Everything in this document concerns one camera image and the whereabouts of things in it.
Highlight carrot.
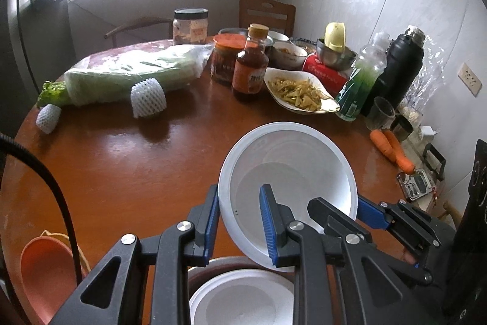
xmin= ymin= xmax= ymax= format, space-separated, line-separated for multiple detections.
xmin=382 ymin=129 xmax=416 ymax=173
xmin=370 ymin=129 xmax=396 ymax=161

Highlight garlic bulbs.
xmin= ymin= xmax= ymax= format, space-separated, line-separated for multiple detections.
xmin=401 ymin=102 xmax=424 ymax=124

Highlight plastic-wrapped napa cabbage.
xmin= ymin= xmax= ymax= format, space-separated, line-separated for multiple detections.
xmin=63 ymin=43 xmax=214 ymax=107

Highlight green leafy lettuce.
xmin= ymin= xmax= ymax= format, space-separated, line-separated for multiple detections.
xmin=36 ymin=80 xmax=71 ymax=108

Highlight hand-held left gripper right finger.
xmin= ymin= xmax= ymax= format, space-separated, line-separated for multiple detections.
xmin=259 ymin=184 xmax=434 ymax=325

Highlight person's black clothing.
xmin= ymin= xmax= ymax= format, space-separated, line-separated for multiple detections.
xmin=441 ymin=140 xmax=487 ymax=325

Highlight black cable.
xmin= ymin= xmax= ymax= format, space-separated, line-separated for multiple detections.
xmin=0 ymin=132 xmax=89 ymax=274

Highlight red tissue box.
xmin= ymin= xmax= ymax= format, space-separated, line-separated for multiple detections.
xmin=302 ymin=54 xmax=349 ymax=95

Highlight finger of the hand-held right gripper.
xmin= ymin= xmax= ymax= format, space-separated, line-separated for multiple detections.
xmin=307 ymin=197 xmax=375 ymax=237
xmin=357 ymin=195 xmax=444 ymax=253

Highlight orange plastic plate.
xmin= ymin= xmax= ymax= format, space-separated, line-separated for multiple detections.
xmin=20 ymin=237 xmax=90 ymax=325

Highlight white paper bowl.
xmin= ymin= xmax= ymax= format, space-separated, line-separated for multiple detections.
xmin=218 ymin=122 xmax=359 ymax=269
xmin=189 ymin=269 xmax=295 ymax=325

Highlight clear plastic bag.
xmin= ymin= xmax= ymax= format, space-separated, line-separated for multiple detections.
xmin=411 ymin=34 xmax=444 ymax=112

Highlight green drink bottle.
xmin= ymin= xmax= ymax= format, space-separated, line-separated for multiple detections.
xmin=335 ymin=33 xmax=388 ymax=121

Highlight amber bottle with orange cap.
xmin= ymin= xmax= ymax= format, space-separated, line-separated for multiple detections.
xmin=232 ymin=23 xmax=270 ymax=103

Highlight glass cup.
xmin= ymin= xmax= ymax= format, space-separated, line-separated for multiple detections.
xmin=365 ymin=96 xmax=396 ymax=131

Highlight steel cup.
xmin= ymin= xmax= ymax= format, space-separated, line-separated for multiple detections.
xmin=390 ymin=115 xmax=415 ymax=143

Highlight yellow shell-shaped plate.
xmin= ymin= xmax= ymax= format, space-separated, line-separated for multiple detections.
xmin=40 ymin=229 xmax=79 ymax=249

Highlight yellow plastic cup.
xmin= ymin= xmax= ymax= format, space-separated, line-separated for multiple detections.
xmin=324 ymin=21 xmax=347 ymax=52

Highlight plastic jar with black lid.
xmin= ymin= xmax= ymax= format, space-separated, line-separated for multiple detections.
xmin=173 ymin=7 xmax=210 ymax=46

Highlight blue rimmed ceramic bowl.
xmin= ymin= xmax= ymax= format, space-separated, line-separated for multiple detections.
xmin=290 ymin=37 xmax=317 ymax=55

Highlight steel bowl holding yellow cup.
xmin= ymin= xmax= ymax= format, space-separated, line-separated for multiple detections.
xmin=317 ymin=39 xmax=357 ymax=70

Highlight grey refrigerator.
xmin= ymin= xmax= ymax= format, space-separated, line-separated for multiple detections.
xmin=8 ymin=0 xmax=71 ymax=82

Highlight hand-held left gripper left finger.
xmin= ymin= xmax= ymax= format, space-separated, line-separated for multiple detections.
xmin=49 ymin=185 xmax=221 ymax=325

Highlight fruit in white foam net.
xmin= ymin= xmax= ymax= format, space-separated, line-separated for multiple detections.
xmin=130 ymin=77 xmax=167 ymax=119
xmin=35 ymin=104 xmax=62 ymax=135

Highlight white plate of food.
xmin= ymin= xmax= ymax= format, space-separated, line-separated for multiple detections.
xmin=264 ymin=67 xmax=341 ymax=115

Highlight black thermos flask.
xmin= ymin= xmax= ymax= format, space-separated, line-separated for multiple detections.
xmin=359 ymin=26 xmax=426 ymax=118

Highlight wall socket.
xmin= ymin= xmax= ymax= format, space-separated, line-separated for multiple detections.
xmin=458 ymin=62 xmax=482 ymax=96

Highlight sauce jar with red lid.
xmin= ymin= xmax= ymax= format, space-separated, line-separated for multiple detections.
xmin=210 ymin=34 xmax=248 ymax=85

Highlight black frame stand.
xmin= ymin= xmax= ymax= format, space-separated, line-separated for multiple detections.
xmin=423 ymin=143 xmax=447 ymax=182

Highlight wooden chair back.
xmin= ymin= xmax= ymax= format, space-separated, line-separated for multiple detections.
xmin=238 ymin=0 xmax=296 ymax=38

